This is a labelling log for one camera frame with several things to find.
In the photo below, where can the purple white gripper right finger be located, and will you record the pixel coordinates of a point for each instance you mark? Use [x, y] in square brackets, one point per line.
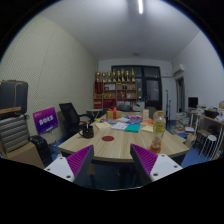
[152, 167]

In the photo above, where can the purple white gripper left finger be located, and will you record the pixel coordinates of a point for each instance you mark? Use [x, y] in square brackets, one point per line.
[74, 167]

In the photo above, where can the black mug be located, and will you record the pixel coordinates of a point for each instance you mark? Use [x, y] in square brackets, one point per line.
[87, 131]

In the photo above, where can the round red coaster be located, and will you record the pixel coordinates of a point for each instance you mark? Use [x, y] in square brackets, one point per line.
[108, 138]

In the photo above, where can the teal notebook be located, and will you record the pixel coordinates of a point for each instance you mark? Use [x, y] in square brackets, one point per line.
[133, 128]

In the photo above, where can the clear bottle orange drink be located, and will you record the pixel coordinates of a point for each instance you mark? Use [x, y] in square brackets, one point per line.
[158, 131]

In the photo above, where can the large wooden table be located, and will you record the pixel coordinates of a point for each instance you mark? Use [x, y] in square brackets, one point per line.
[118, 150]

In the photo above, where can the black office chair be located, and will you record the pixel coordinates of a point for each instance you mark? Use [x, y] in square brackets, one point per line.
[72, 122]

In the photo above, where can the white paper sheet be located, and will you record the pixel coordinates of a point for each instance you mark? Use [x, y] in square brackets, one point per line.
[120, 126]

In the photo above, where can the purple sign board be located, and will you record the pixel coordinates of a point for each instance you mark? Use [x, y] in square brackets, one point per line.
[45, 120]

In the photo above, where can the yellow gift box red ribbon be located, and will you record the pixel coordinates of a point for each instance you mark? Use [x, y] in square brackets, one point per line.
[113, 114]

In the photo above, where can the white round stool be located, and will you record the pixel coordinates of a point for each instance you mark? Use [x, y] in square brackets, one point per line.
[209, 145]

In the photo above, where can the silver grey suitcase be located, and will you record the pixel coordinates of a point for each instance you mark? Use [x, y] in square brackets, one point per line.
[13, 133]

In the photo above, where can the cluttered side desk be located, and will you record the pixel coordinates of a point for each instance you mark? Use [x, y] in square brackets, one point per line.
[204, 123]

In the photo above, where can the black computer monitor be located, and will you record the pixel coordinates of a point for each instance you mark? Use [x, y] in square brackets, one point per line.
[192, 102]

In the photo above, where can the wooden trophy shelf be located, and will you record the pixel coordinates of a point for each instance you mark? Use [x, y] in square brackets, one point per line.
[114, 89]

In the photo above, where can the dark framed glass door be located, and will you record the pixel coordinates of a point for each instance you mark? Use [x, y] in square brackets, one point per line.
[148, 81]

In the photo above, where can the black suitcase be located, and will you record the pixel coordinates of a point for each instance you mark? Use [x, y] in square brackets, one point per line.
[14, 94]

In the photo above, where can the white air conditioner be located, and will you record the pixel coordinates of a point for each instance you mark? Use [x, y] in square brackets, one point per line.
[179, 69]

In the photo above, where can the ceiling tube light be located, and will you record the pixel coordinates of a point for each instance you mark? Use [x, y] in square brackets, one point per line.
[140, 6]

